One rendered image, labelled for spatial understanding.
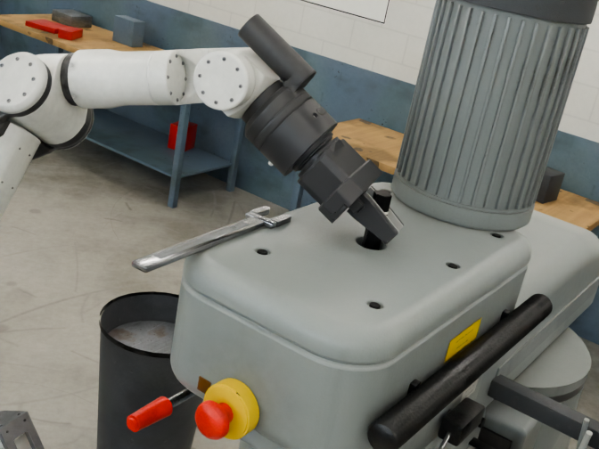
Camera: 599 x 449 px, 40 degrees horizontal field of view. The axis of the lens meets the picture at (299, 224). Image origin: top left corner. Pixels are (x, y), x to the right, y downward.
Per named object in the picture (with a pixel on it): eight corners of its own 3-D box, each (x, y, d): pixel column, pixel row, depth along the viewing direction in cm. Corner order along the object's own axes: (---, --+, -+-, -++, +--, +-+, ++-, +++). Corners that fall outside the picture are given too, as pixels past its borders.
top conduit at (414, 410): (392, 462, 79) (400, 432, 78) (356, 441, 81) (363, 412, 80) (548, 321, 115) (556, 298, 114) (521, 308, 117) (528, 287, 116)
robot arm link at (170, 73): (258, 107, 94) (149, 108, 98) (280, 100, 103) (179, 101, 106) (255, 49, 93) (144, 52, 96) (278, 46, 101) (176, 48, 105)
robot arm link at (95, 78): (181, 72, 106) (47, 74, 111) (147, 31, 97) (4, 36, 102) (168, 149, 104) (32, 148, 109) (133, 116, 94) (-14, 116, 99)
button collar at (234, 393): (242, 451, 84) (252, 401, 81) (199, 422, 87) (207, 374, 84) (255, 443, 85) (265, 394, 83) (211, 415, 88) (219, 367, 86)
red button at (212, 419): (217, 451, 81) (223, 417, 80) (187, 431, 83) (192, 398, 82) (238, 436, 84) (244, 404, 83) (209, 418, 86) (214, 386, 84)
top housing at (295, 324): (336, 493, 80) (371, 351, 74) (143, 373, 93) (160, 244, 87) (513, 338, 118) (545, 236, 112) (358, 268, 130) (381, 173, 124)
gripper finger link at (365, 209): (384, 246, 97) (347, 208, 97) (403, 228, 95) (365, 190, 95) (381, 250, 95) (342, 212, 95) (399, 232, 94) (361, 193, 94)
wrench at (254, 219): (152, 278, 80) (153, 270, 80) (123, 263, 82) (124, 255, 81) (290, 222, 100) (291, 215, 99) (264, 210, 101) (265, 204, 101)
